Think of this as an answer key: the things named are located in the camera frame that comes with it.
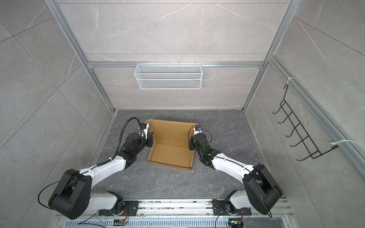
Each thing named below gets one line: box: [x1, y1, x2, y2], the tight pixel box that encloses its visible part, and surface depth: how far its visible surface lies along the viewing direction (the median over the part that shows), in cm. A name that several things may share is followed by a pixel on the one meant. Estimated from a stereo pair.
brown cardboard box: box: [145, 119, 199, 171], surface depth 89 cm
